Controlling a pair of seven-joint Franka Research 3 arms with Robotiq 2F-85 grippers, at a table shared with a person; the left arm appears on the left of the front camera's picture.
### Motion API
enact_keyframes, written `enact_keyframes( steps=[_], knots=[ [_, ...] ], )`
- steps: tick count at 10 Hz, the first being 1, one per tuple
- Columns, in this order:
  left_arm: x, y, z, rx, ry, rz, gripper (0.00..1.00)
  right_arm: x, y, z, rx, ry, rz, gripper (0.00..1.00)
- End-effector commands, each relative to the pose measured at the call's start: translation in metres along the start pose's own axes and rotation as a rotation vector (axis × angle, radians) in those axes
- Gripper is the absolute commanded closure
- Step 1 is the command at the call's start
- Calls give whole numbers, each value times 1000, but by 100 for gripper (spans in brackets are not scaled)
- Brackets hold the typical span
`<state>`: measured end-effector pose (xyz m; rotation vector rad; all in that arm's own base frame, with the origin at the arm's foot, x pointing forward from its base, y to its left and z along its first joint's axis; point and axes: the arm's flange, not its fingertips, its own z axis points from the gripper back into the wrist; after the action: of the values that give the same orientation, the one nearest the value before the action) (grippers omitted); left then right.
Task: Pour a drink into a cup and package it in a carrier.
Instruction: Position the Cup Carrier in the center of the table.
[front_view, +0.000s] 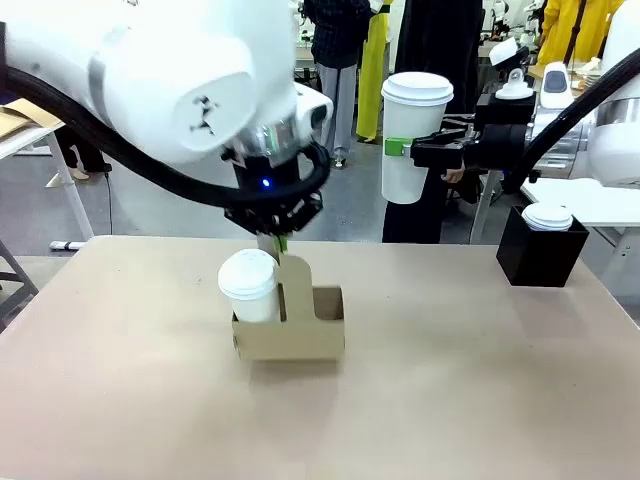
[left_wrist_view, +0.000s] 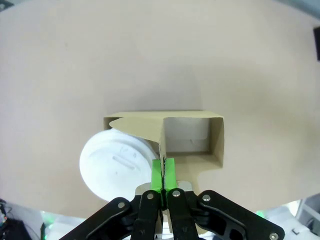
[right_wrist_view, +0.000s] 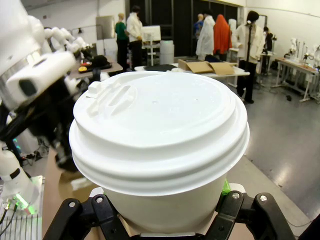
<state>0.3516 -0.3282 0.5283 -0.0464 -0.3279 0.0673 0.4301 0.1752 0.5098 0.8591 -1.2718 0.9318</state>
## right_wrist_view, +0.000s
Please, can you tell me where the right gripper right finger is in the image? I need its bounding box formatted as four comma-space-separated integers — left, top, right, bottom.
204, 178, 297, 240

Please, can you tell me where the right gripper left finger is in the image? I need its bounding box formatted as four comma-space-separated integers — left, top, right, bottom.
42, 193, 132, 240

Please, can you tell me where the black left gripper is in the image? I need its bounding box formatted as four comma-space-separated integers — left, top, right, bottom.
28, 77, 81, 174

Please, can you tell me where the white paper cup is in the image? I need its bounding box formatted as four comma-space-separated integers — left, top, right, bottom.
101, 172, 227, 235

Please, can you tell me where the white plastic cup lid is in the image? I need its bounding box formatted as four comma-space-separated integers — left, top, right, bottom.
68, 70, 251, 198

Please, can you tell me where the brown top table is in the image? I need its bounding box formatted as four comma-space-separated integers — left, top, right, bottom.
69, 61, 124, 79

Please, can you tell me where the black bag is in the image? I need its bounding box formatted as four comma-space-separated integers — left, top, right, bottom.
90, 54, 113, 70

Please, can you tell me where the black cloth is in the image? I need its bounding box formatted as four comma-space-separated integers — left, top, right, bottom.
143, 63, 176, 72

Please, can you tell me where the mannequin in green shirt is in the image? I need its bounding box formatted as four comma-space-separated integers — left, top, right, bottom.
114, 12, 130, 72

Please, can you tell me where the white table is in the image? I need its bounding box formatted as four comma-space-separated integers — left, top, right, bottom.
134, 62, 251, 88

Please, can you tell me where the white cylindrical appliance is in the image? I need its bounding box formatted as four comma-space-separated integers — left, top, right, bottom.
159, 39, 175, 65

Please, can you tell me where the person in white jacket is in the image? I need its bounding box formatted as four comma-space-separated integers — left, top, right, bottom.
126, 5, 145, 73

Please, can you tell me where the white board on stand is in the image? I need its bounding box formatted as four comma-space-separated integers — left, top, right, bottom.
141, 25, 162, 61

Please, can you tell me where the white-legged workbench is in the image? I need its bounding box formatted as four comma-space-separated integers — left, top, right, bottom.
274, 56, 320, 103

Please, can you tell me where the open brown cardboard box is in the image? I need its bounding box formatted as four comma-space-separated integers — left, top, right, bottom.
177, 58, 236, 76

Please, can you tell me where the black stand pole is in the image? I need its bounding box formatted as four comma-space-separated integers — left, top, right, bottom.
245, 22, 253, 65

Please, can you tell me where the mannequin in white jacket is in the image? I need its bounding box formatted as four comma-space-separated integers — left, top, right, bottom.
232, 10, 266, 105

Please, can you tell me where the small white background robot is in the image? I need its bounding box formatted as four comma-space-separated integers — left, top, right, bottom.
289, 37, 305, 60

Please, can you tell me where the person in dark clothes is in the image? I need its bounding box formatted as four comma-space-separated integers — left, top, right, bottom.
262, 26, 274, 52

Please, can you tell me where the mannequin in orange garment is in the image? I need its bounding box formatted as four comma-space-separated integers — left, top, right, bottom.
213, 14, 233, 61

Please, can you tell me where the mannequin in white coat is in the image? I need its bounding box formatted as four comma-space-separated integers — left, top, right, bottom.
195, 9, 216, 61

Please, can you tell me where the black sleeved left arm cable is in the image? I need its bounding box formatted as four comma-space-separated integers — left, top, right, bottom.
0, 98, 38, 161

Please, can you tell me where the grey wall panel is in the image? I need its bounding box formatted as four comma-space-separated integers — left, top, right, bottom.
95, 15, 116, 41

